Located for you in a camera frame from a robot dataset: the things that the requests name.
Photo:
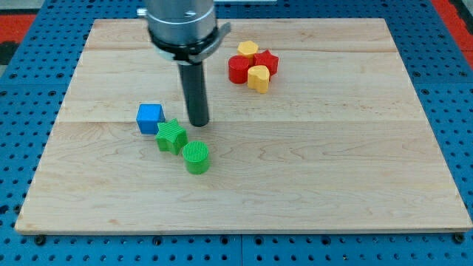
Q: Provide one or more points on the black cylindrical pointer rod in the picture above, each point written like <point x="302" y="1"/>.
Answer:
<point x="193" y="83"/>

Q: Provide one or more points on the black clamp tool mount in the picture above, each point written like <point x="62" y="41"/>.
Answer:
<point x="189" y="54"/>

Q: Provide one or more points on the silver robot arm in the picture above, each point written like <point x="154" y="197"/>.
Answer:
<point x="186" y="32"/>

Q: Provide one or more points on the red cylinder block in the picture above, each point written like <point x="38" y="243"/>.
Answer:
<point x="238" y="66"/>

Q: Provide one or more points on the yellow hexagon block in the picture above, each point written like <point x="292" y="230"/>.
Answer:
<point x="247" y="49"/>

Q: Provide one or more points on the blue cube block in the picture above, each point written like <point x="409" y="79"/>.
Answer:
<point x="148" y="117"/>

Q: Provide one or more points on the green star block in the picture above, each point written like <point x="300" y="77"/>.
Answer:
<point x="171" y="136"/>

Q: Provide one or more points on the yellow heart block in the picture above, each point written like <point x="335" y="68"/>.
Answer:
<point x="258" y="78"/>

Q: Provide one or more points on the red star block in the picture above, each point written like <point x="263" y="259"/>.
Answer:
<point x="268" y="59"/>

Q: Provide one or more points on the green cylinder block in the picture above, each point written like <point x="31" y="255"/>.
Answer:
<point x="196" y="157"/>

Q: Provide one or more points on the wooden board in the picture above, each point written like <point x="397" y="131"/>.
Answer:
<point x="339" y="144"/>

